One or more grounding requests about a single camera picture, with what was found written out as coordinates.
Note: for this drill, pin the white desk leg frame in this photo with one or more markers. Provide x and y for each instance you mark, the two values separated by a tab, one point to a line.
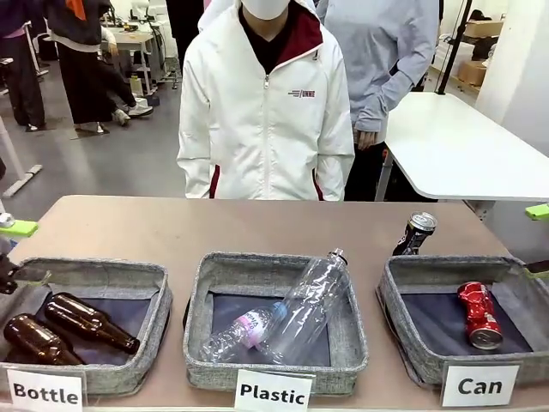
13	163

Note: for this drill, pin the person in black skirt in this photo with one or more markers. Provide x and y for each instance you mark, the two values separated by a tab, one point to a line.
86	77

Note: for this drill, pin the crushed red soda can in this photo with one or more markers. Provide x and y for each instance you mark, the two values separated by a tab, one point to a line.
478	317

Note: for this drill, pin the white Can label sign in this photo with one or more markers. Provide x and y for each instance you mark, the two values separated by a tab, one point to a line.
479	385

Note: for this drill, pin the grey-shirt person's hand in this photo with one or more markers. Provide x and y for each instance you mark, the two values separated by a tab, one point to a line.
366	139

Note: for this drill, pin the black stand pole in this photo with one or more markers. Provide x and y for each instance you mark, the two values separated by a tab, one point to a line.
448	51

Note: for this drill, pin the white side table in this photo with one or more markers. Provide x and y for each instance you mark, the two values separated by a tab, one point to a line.
463	146

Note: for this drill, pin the brown glass beer bottle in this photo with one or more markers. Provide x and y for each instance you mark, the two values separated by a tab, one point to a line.
34	339
81	317

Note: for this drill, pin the white Bottle label sign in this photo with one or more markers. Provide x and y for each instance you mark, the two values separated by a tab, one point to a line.
43	392

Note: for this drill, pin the white face mask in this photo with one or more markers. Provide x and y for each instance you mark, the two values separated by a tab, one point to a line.
266	7

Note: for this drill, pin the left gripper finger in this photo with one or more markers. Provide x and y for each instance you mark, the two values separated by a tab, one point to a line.
32	276
21	228

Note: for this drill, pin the white Plastic label sign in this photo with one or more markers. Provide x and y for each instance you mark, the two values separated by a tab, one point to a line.
274	390

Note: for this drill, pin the background workbench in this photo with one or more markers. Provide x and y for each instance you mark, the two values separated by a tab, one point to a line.
133	43

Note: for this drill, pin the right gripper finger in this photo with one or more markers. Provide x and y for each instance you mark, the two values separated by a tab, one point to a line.
538	266
539	213

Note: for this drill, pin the person in grey shirt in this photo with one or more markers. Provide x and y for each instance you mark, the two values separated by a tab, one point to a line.
377	51

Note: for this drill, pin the person in dark trousers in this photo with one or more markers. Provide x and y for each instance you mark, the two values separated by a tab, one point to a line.
21	64

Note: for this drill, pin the cardboard box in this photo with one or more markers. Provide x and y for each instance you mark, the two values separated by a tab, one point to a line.
484	29
472	74

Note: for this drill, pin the person in white jacket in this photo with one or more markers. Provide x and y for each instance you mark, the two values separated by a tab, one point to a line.
240	120

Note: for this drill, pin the black drink can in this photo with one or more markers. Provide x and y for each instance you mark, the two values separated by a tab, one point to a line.
414	236

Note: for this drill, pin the large clear plastic bottle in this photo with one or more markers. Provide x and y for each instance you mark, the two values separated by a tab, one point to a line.
309	300

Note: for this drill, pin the crushed pink-label plastic bottle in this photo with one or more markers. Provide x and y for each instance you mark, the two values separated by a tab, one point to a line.
244	328

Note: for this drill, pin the grey fabric basket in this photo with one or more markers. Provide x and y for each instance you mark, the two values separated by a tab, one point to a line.
429	270
240	268
107	270

